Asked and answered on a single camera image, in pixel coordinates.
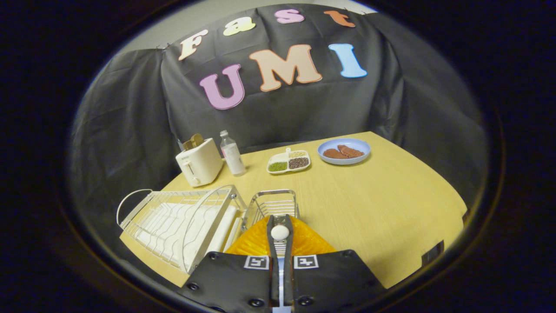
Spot clear plastic bottle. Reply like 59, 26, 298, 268
219, 130, 247, 176

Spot white wire dish rack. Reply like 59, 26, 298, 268
116, 185, 247, 275

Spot metal wire basket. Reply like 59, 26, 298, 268
242, 189, 301, 232

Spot cream toaster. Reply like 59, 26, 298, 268
175, 138, 224, 188

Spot white plate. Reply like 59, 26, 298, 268
182, 186, 239, 274

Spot blue plate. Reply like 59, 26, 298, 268
317, 138, 371, 166

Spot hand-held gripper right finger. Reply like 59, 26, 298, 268
281, 215, 387, 313

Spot toast slices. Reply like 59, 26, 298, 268
182, 133, 205, 151

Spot black backdrop cloth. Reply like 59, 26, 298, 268
69, 3, 489, 244

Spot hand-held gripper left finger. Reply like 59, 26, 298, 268
182, 215, 281, 313

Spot white divided dish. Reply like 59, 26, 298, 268
267, 148, 311, 175

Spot white spoon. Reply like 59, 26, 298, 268
270, 224, 291, 242

